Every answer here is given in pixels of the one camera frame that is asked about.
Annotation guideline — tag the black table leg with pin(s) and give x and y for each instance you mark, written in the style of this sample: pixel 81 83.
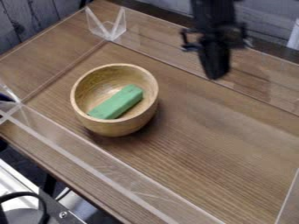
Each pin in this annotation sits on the black table leg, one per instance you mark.
pixel 49 184

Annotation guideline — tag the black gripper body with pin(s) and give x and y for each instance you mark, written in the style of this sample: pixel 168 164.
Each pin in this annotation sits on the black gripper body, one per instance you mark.
pixel 215 24

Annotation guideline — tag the white post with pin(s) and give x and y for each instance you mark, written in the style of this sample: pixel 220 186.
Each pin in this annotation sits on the white post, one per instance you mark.
pixel 292 43

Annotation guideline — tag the brown wooden bowl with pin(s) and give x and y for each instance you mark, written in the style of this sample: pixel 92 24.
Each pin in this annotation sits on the brown wooden bowl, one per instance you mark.
pixel 97 85

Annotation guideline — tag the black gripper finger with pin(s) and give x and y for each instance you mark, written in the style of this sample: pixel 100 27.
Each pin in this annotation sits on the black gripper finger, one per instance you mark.
pixel 222 60
pixel 206 54

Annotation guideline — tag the green rectangular block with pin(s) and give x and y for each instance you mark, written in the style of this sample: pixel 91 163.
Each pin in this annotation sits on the green rectangular block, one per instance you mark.
pixel 119 103

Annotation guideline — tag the grey metal base plate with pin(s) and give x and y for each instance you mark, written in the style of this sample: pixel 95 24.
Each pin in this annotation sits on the grey metal base plate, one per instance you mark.
pixel 59 214

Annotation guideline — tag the clear acrylic front wall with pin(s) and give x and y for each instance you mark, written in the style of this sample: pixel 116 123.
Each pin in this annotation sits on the clear acrylic front wall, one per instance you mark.
pixel 109 183

